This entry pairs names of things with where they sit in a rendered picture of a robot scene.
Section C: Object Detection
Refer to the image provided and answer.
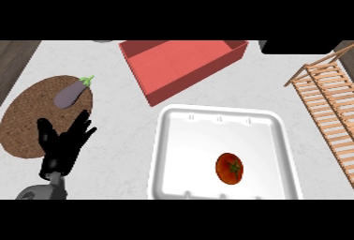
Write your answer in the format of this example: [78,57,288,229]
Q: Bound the black appliance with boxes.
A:
[257,40,345,55]

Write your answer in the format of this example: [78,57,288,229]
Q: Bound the red tomato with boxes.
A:
[214,152,245,186]

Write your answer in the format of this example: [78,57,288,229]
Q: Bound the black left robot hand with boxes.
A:
[35,110,99,182]

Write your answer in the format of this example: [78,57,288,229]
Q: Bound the red open box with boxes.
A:
[118,40,251,108]

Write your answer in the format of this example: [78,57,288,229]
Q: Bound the white plastic tray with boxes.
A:
[146,103,304,201]

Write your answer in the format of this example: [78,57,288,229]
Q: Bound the dark wooden panel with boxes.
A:
[0,40,43,107]

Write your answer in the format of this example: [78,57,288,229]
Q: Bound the brown round placemat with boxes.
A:
[0,74,96,159]

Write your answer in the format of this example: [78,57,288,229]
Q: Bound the wooden tiered shelf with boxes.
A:
[283,42,354,189]

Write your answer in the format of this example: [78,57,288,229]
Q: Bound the purple eggplant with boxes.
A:
[55,75,96,109]

